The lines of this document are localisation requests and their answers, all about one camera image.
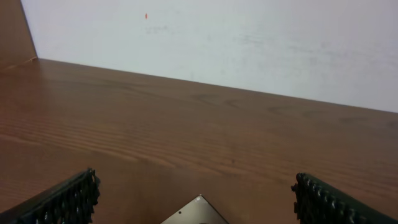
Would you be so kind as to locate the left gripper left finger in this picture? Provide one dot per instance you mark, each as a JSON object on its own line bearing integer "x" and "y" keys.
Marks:
{"x": 71, "y": 201}

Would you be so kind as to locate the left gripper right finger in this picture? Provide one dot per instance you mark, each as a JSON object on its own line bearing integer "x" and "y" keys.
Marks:
{"x": 320, "y": 203}

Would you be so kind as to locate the wooden side panel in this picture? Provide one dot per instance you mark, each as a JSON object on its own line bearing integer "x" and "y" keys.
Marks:
{"x": 17, "y": 46}

